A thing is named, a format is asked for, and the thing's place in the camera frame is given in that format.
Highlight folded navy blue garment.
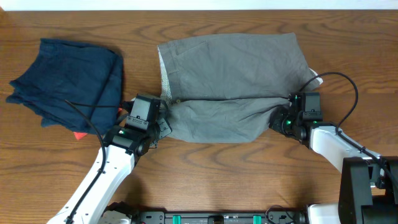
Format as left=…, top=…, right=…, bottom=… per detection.
left=6, top=39, right=123, bottom=134

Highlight grey shorts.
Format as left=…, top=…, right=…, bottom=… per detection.
left=158, top=33, right=322, bottom=143

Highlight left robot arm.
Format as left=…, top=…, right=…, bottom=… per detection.
left=48, top=114, right=172, bottom=224

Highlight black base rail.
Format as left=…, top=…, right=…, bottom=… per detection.
left=99, top=202, right=308, bottom=224

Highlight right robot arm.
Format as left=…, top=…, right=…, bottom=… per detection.
left=269, top=107, right=397, bottom=224

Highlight red cloth under navy garment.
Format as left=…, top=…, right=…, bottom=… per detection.
left=74, top=108, right=123, bottom=140

